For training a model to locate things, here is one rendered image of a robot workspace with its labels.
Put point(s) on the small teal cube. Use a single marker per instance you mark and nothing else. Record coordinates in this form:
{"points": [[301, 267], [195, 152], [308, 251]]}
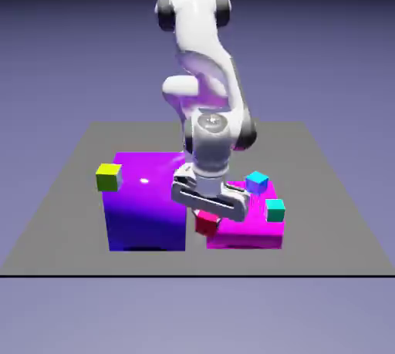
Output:
{"points": [[275, 210]]}

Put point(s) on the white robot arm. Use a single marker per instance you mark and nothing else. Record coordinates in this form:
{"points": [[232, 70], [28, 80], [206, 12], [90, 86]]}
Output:
{"points": [[203, 39]]}

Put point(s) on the small yellow cube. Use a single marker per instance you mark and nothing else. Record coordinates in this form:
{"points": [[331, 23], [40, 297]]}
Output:
{"points": [[108, 177]]}

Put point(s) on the large magenta box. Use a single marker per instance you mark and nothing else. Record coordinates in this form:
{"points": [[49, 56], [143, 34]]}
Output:
{"points": [[247, 230]]}

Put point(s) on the small blue cube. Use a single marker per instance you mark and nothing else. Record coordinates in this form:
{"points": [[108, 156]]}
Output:
{"points": [[256, 182]]}

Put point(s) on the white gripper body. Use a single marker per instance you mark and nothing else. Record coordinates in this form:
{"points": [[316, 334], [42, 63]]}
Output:
{"points": [[209, 202]]}

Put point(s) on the small red cube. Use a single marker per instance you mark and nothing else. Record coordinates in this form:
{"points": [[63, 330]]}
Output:
{"points": [[206, 225]]}

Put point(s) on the large purple box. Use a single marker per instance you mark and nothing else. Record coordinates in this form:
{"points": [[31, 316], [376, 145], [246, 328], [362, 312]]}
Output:
{"points": [[145, 202]]}

